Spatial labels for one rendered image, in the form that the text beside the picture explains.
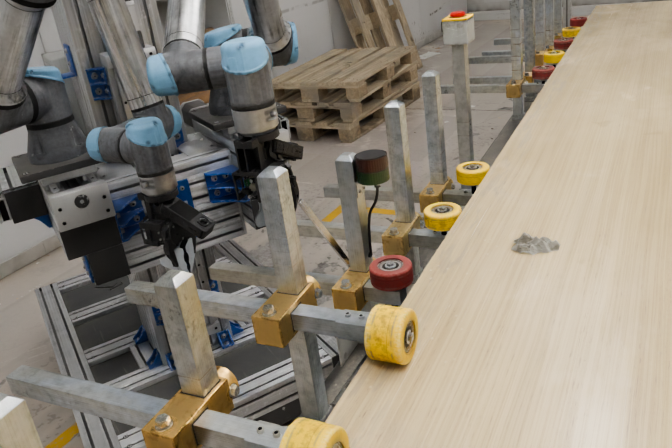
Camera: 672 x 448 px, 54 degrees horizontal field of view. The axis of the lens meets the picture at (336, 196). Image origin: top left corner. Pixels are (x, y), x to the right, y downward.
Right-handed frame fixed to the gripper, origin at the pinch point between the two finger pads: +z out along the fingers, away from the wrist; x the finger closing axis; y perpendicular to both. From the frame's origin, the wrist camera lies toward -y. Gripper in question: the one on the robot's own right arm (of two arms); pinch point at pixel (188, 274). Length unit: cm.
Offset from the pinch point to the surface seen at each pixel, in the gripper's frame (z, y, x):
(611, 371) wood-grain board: -8, -88, 20
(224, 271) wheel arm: -2.9, -11.2, 1.4
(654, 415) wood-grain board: -8, -94, 27
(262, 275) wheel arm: -3.1, -20.7, 1.3
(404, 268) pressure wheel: -8, -52, 1
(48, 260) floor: 84, 208, -117
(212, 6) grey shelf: -26, 177, -266
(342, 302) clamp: -1.7, -40.2, 4.8
